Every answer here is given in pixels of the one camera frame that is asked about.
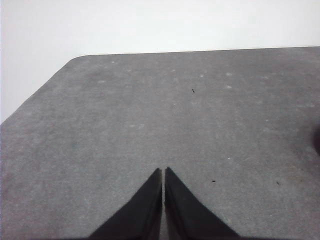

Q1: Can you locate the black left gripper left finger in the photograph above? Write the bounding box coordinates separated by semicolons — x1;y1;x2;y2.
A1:
88;167;165;240

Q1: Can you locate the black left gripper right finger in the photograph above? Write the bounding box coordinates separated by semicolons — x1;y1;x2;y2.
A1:
164;166;242;240

